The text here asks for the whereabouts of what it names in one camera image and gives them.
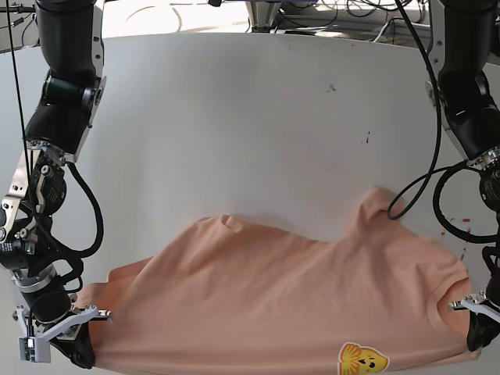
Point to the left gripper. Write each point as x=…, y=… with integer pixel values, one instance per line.
x=484, y=319

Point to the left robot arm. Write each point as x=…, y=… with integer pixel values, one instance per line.
x=460, y=43

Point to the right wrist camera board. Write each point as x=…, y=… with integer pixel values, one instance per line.
x=34, y=350

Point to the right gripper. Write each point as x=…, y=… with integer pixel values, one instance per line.
x=49, y=315

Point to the grey metal centre post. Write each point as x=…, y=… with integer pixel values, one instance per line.
x=262, y=15

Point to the peach pink T-shirt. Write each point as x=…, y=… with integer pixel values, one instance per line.
x=228, y=296

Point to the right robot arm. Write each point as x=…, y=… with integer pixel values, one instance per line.
x=70, y=35

